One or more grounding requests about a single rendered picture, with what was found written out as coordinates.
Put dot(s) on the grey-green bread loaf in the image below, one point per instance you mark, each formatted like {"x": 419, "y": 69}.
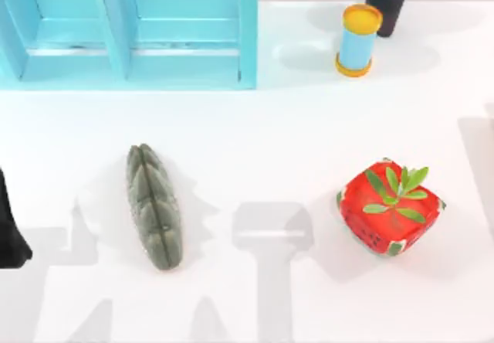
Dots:
{"x": 154, "y": 208}

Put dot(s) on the light blue rack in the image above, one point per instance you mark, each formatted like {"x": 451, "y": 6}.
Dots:
{"x": 185, "y": 30}

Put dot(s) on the red watermelon plant pot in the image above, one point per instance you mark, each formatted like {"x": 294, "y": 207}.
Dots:
{"x": 386, "y": 219}

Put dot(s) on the green leafy plant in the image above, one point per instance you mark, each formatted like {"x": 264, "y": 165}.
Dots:
{"x": 397, "y": 196}

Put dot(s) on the blue and yellow can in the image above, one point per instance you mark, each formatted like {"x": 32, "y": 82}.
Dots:
{"x": 356, "y": 45}

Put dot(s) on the black plant pot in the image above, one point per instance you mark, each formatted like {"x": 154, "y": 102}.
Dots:
{"x": 388, "y": 11}

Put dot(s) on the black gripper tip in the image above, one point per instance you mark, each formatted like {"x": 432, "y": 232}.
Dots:
{"x": 9, "y": 238}

